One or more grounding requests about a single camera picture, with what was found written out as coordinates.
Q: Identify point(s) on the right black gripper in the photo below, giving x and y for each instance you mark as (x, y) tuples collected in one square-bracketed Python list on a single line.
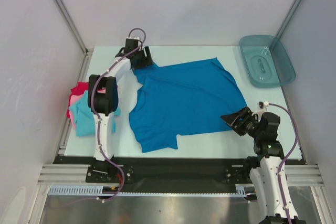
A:
[(242, 121)]

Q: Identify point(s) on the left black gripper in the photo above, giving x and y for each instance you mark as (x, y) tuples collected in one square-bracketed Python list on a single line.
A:
[(147, 60)]

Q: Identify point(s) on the blue t shirt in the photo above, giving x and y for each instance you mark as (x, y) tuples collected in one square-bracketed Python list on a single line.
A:
[(184, 99)]

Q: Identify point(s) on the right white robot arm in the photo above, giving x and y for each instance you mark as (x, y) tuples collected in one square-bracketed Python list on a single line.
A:
[(266, 170)]

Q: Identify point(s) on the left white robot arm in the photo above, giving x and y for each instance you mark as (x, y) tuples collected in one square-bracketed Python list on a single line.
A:
[(103, 98)]

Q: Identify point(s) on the teal transparent plastic bin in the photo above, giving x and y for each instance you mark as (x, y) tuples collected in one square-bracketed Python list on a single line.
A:
[(266, 60)]

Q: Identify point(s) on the folded red t shirt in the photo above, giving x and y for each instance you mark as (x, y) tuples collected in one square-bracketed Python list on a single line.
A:
[(79, 89)]

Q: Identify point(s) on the folded pink t shirt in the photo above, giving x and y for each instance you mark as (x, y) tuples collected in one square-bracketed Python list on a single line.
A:
[(78, 101)]

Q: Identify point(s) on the folded cyan t shirt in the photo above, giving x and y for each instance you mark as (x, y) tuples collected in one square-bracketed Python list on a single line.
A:
[(83, 121)]

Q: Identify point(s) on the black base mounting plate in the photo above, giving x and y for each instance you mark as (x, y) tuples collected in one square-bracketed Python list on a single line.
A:
[(167, 175)]

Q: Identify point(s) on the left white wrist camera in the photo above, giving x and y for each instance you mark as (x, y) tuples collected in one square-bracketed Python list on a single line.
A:
[(135, 38)]

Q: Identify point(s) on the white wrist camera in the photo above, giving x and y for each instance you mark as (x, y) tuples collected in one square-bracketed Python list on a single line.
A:
[(135, 38), (261, 108)]

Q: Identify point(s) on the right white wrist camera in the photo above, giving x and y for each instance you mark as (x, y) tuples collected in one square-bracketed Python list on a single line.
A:
[(261, 108)]

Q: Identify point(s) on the left aluminium corner post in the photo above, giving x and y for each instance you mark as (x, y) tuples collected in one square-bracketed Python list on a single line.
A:
[(72, 26)]

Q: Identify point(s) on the aluminium corner post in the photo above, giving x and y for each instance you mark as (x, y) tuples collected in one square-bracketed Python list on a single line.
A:
[(72, 26), (288, 18)]

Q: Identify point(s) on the right light cable duct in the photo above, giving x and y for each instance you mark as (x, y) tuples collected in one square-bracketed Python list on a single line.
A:
[(245, 189)]

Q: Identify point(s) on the aluminium front frame rail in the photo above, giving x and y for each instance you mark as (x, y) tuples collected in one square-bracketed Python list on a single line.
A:
[(64, 174)]

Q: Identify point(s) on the light blue cable duct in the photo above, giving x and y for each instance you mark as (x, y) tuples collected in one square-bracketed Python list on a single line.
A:
[(75, 190)]

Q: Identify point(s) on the right aluminium corner post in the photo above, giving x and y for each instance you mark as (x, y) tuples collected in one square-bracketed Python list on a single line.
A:
[(288, 18)]

